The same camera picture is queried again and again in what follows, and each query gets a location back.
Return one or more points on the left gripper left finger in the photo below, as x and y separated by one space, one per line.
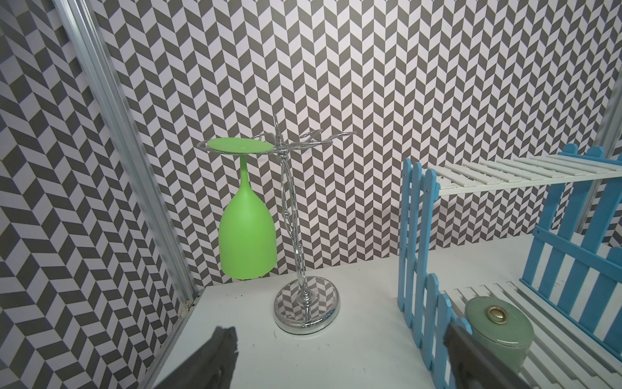
210 366

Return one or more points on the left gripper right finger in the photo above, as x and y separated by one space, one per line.
474 366

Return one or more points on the small green tea canister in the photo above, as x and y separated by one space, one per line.
502 328

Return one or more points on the blue white two-tier shelf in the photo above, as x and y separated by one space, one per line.
562 277

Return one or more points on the green plastic wine glass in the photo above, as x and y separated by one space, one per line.
247 236

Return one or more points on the aluminium corner post left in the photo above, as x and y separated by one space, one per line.
78 20

